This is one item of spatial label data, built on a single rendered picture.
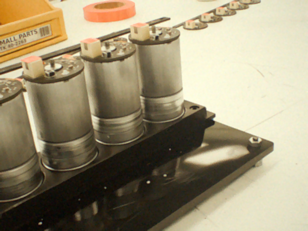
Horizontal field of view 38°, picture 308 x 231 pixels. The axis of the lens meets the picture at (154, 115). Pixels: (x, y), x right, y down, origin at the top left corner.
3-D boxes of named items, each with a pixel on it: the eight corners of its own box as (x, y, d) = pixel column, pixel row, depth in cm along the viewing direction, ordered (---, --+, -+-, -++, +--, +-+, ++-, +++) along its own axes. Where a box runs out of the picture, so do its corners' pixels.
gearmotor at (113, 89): (156, 145, 22) (146, 45, 20) (117, 167, 21) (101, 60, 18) (124, 130, 24) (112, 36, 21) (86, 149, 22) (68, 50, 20)
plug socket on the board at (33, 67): (51, 73, 18) (47, 57, 17) (31, 79, 17) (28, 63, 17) (41, 68, 18) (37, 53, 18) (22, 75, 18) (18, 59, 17)
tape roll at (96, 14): (129, 7, 55) (128, -3, 55) (141, 17, 50) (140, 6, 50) (81, 13, 54) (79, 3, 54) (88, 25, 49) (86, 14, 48)
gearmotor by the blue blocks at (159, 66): (195, 124, 24) (190, 29, 21) (161, 143, 22) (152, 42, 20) (162, 112, 25) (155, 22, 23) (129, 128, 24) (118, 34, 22)
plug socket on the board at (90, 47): (107, 53, 19) (105, 38, 19) (90, 59, 19) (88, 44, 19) (96, 50, 20) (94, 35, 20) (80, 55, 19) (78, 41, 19)
